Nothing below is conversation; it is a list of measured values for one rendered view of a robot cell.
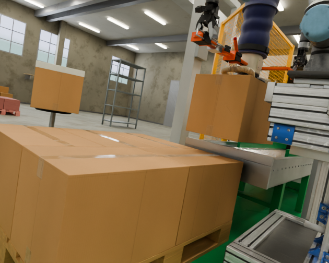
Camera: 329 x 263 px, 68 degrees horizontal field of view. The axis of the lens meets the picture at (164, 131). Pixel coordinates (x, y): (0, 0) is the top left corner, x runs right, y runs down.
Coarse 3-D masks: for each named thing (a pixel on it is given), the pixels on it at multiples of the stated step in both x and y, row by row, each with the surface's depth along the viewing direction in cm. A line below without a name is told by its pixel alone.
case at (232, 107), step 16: (208, 80) 161; (224, 80) 153; (240, 80) 146; (256, 80) 148; (192, 96) 169; (208, 96) 160; (224, 96) 152; (240, 96) 145; (256, 96) 152; (192, 112) 168; (208, 112) 159; (224, 112) 152; (240, 112) 144; (256, 112) 157; (192, 128) 167; (208, 128) 159; (224, 128) 151; (240, 128) 144; (256, 128) 161; (272, 144) 188
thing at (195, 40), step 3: (192, 33) 132; (201, 33) 128; (192, 36) 132; (192, 39) 132; (195, 39) 130; (198, 39) 129; (201, 39) 128; (195, 42) 133; (198, 42) 132; (201, 42) 131; (204, 42) 130; (198, 45) 138; (201, 45) 137; (204, 45) 136
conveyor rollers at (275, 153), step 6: (246, 150) 236; (252, 150) 249; (258, 150) 263; (264, 150) 277; (270, 150) 290; (276, 150) 311; (282, 150) 331; (270, 156) 221; (276, 156) 234; (282, 156) 247
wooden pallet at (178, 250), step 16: (224, 224) 154; (0, 240) 107; (192, 240) 128; (208, 240) 155; (224, 240) 158; (0, 256) 106; (16, 256) 94; (160, 256) 110; (176, 256) 120; (192, 256) 133
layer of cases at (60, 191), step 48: (0, 144) 117; (48, 144) 107; (96, 144) 129; (144, 144) 160; (0, 192) 112; (48, 192) 79; (96, 192) 78; (144, 192) 95; (192, 192) 120; (48, 240) 76; (96, 240) 82; (144, 240) 100
